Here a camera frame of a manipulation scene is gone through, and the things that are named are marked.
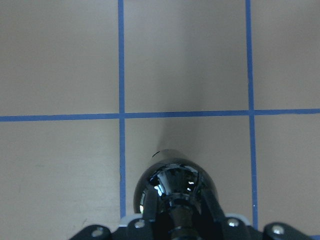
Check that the dark wine bottle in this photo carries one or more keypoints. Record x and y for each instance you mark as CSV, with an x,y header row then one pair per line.
x,y
179,183

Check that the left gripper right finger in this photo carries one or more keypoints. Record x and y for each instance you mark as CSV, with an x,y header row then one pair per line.
x,y
212,216

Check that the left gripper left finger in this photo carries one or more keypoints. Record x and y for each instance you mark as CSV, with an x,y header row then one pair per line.
x,y
150,215

